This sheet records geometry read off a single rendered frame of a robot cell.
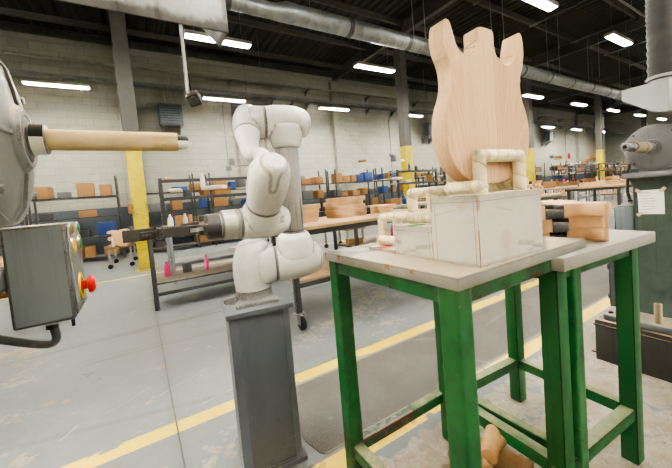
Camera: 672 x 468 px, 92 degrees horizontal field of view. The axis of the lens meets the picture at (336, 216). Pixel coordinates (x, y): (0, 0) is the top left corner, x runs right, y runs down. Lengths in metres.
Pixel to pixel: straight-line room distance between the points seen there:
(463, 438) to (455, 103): 0.78
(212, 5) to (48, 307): 0.65
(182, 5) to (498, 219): 0.76
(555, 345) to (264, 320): 1.02
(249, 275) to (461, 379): 0.90
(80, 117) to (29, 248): 11.24
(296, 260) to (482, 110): 0.92
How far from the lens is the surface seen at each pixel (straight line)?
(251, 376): 1.50
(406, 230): 0.99
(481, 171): 0.86
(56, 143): 0.66
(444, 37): 0.90
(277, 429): 1.64
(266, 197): 0.88
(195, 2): 0.59
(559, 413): 1.35
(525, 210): 0.98
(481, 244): 0.83
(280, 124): 1.40
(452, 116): 0.85
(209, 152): 12.04
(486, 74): 0.99
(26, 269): 0.87
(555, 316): 1.21
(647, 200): 2.53
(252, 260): 1.40
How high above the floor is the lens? 1.12
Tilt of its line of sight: 3 degrees down
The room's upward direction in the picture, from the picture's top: 5 degrees counter-clockwise
